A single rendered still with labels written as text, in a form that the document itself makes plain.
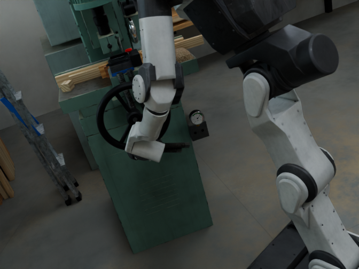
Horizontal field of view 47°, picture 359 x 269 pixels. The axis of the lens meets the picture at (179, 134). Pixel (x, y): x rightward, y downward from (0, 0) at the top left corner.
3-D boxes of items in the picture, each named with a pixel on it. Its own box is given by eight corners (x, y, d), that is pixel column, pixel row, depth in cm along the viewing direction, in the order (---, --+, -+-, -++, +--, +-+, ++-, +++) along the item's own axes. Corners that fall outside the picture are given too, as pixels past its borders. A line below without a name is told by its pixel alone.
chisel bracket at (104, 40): (104, 57, 175) (98, 38, 171) (102, 49, 188) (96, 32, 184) (121, 53, 176) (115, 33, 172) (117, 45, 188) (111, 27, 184)
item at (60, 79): (59, 88, 182) (54, 77, 180) (59, 86, 184) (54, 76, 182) (186, 48, 188) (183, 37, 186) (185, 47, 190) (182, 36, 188)
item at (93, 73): (71, 85, 181) (68, 77, 179) (71, 84, 183) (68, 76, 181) (204, 44, 188) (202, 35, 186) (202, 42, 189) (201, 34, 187)
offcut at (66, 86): (66, 88, 180) (63, 80, 178) (75, 86, 178) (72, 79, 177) (62, 92, 176) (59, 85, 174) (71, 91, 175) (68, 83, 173)
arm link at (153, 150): (157, 165, 142) (158, 166, 131) (127, 156, 141) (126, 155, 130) (167, 134, 143) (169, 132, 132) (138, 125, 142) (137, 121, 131)
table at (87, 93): (62, 124, 161) (56, 111, 159) (63, 97, 188) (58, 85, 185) (207, 77, 168) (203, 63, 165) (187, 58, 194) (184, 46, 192)
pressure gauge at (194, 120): (193, 130, 180) (188, 114, 176) (190, 127, 184) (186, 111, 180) (206, 126, 181) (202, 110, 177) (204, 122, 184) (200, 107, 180)
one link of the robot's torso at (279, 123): (344, 179, 136) (301, 48, 122) (317, 210, 126) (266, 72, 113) (305, 176, 148) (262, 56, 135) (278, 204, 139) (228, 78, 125)
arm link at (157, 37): (192, 99, 113) (185, 15, 109) (148, 104, 107) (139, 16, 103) (173, 97, 123) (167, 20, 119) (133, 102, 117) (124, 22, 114)
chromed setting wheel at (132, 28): (134, 47, 188) (126, 21, 183) (131, 41, 199) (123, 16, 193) (141, 45, 189) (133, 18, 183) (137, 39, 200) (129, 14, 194)
